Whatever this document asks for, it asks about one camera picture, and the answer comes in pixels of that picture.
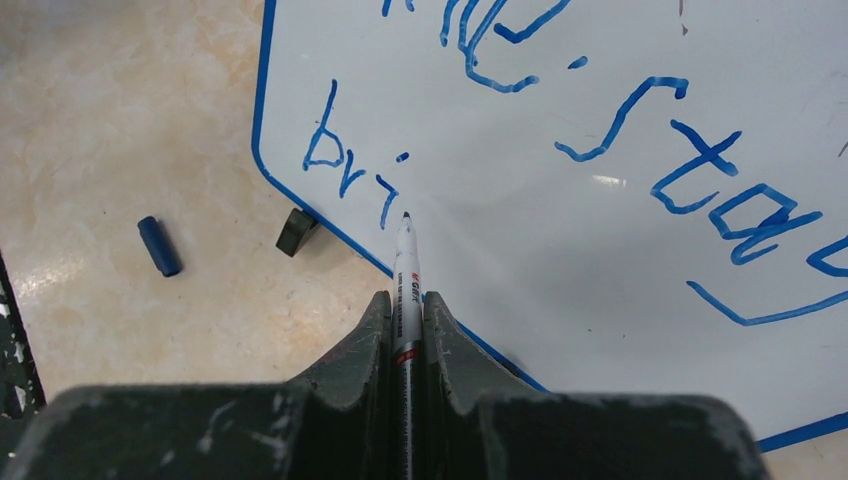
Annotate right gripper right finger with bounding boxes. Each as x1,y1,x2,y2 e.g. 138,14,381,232
423,291,537,479

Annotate white whiteboard marker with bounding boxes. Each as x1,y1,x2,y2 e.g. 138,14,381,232
392,212,423,479

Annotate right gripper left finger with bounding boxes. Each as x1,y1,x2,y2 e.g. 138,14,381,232
291,291,391,479

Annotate dark blue marker cap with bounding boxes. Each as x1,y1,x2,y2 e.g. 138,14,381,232
137,216,183,278

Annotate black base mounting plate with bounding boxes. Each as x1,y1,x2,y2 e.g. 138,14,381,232
1,260,47,445

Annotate blue framed whiteboard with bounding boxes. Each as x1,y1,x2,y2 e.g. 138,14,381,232
252,1,847,450

